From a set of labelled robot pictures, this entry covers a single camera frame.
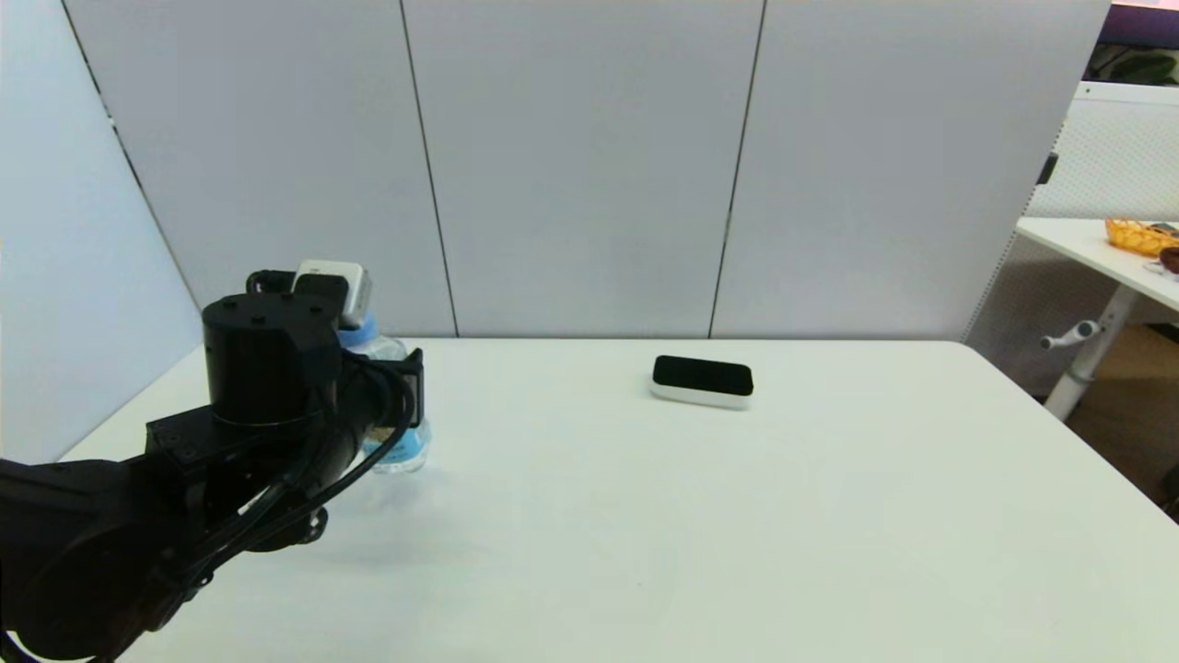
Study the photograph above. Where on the clear soda water bottle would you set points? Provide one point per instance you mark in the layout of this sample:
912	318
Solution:
410	453

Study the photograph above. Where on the white perforated partition panel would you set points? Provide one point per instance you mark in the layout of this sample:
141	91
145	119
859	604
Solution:
1105	157

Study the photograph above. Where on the black and white eraser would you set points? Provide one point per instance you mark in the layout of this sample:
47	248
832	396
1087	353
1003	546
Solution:
701	381

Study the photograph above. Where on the dark brown round object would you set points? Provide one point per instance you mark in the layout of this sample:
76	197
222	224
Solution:
1171	261

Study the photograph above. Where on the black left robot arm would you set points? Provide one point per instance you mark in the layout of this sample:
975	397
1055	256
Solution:
267	368

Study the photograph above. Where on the dark green plant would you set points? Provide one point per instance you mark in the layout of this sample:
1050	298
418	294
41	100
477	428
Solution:
1142	69

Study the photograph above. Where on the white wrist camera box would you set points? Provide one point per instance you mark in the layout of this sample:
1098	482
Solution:
341	276

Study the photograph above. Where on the white side desk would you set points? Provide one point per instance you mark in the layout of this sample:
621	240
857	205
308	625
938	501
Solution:
1082	244

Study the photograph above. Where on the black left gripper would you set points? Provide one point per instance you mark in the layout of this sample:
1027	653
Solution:
378	382

